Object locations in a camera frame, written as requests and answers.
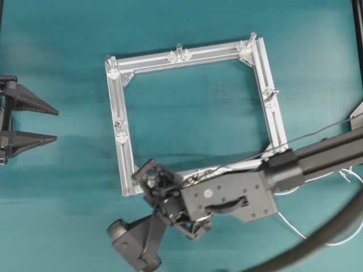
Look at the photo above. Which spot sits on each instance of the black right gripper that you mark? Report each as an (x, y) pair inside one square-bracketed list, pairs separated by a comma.
[(162, 191)]

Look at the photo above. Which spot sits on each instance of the silver pin right rail middle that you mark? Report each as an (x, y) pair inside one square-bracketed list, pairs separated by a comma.
[(270, 93)]

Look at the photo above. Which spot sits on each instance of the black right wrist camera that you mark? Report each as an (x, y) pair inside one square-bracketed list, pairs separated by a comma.
[(138, 242)]

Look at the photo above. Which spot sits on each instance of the far corner silver pin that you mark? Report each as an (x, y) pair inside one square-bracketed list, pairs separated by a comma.
[(111, 64)]

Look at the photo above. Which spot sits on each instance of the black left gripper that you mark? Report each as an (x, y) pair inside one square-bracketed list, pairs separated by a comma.
[(14, 143)]

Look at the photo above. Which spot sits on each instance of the silver pin top right corner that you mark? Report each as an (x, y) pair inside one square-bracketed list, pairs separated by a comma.
[(251, 40)]

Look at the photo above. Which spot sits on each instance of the silver pin rail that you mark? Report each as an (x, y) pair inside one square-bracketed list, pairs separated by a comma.
[(270, 93), (179, 51)]

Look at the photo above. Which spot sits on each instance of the square aluminium extrusion frame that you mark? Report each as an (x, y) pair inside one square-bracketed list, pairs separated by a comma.
[(204, 113)]

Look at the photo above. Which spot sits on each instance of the middle silver pin near side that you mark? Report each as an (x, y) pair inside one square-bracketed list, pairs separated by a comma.
[(120, 127)]

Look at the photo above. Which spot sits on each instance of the black vertical stand bar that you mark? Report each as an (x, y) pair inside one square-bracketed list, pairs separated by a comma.
[(357, 11)]

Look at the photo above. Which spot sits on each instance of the silver pin top rail middle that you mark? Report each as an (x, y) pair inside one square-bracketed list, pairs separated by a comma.
[(179, 51)]

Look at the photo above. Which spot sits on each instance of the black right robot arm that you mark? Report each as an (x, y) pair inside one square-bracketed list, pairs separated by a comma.
[(189, 205)]

